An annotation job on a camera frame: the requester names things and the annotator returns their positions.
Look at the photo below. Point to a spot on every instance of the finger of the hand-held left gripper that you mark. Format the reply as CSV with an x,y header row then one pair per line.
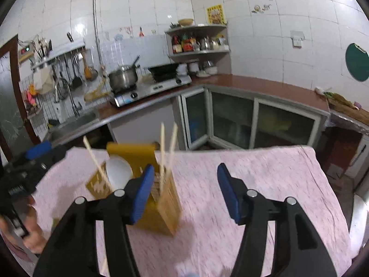
x,y
37,150
54,155

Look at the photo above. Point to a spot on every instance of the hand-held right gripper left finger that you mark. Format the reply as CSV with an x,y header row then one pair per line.
x,y
141,192

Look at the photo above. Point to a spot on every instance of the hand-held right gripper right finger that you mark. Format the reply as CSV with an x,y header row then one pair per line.
x,y
227,192

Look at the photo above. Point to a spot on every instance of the yellow perforated utensil holder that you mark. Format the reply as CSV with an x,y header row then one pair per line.
x,y
164,205

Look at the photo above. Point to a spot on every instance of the white plastic rice spoon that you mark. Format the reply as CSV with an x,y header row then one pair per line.
x,y
118,173

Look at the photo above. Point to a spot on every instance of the row of hanging kitchen utensils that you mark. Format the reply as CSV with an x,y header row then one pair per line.
x,y
76,75

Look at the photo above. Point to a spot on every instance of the person's left hand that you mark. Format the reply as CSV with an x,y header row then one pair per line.
x,y
33,236

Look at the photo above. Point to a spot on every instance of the pink floral tablecloth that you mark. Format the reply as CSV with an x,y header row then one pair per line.
x,y
201,207

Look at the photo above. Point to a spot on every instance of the steel sink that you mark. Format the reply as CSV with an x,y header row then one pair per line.
x,y
75,124

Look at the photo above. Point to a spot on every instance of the white soap bottle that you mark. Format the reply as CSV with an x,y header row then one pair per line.
x,y
60,113

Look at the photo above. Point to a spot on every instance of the brown framed door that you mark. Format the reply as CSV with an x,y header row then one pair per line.
x,y
8,106

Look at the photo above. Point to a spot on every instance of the steel faucet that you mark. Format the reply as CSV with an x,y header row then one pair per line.
x,y
73,101

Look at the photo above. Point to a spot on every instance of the white hanging cloth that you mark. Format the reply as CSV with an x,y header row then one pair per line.
x,y
43,80

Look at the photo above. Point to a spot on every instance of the beige control box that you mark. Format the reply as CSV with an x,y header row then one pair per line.
x,y
26,52

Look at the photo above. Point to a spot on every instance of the steel gas stove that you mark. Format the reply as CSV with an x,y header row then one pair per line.
x,y
150,91

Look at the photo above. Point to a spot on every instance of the steel cooking pot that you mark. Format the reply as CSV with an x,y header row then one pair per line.
x,y
122,78

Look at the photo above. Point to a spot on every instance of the kitchen counter with cabinets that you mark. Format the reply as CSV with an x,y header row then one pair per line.
x,y
245,83

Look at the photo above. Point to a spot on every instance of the black wok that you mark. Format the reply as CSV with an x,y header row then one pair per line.
x,y
163,70

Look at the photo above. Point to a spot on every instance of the black ladle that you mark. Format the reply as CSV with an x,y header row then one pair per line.
x,y
136,61

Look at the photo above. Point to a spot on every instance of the foil covered side table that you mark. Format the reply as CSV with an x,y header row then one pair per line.
x,y
346,144

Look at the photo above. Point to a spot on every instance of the stack of white dishes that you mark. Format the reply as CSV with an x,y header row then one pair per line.
x,y
196,67

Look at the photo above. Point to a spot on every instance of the wooden cutting board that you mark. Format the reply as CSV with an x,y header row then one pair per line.
x,y
343,108

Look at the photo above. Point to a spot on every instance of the leafy vegetable bundle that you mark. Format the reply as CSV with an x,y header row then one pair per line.
x,y
337,96

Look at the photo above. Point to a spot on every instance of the row of condiment bottles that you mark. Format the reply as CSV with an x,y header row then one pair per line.
x,y
187,44

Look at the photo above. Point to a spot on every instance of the beige bowl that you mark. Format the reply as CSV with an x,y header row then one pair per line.
x,y
186,22

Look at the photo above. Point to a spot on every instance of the green round cutting board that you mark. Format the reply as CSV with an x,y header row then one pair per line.
x,y
359,63

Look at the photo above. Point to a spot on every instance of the steel wall utensil rack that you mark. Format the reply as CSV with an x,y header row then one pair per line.
x,y
66,47

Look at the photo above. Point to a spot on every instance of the metal wall pipe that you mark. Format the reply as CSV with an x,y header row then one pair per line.
x,y
95,20

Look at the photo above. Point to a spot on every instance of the corner wall shelf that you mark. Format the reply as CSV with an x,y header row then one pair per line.
x,y
199,52

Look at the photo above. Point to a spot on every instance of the white wall socket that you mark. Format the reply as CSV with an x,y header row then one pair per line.
x,y
297,39

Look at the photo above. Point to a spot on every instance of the yellow wall poster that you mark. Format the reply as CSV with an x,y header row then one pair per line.
x,y
214,14

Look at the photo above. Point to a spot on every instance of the small wall stickers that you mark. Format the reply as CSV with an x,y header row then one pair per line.
x,y
259,8

